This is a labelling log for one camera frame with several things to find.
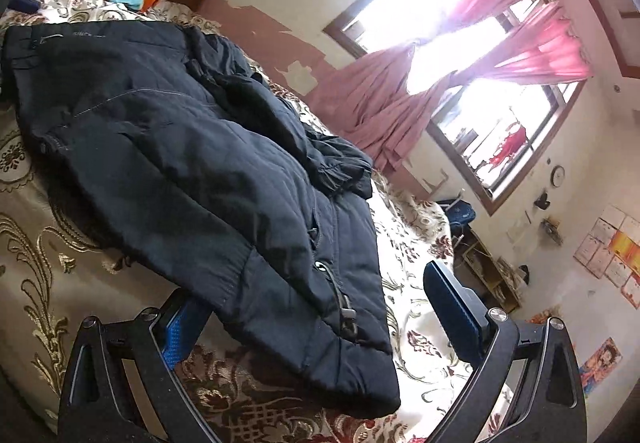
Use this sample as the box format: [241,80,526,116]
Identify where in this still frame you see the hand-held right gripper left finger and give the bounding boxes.
[57,288,216,443]

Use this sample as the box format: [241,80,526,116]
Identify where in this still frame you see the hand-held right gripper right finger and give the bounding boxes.
[422,259,587,443]

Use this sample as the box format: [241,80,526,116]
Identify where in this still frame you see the dark navy padded jacket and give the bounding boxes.
[0,19,402,421]

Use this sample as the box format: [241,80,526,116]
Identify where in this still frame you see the red hanging clothes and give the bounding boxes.
[487,120,528,168]

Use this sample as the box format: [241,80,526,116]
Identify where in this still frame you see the wooden desk shelf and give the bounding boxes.
[452,228,531,314]

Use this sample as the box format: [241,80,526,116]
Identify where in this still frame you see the blue backpack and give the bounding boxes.
[442,195,476,229]

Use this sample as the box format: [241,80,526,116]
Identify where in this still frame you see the colourful cartoon poster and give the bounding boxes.
[580,337,623,396]

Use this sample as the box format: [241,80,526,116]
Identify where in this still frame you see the floral bedspread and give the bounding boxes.
[0,0,516,443]

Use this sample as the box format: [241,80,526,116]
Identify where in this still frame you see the brown framed window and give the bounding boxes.
[322,0,601,216]

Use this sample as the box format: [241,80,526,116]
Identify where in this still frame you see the pink curtain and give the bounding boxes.
[305,0,596,174]

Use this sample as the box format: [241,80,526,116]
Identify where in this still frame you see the papers pinned on wall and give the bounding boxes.
[574,205,640,309]

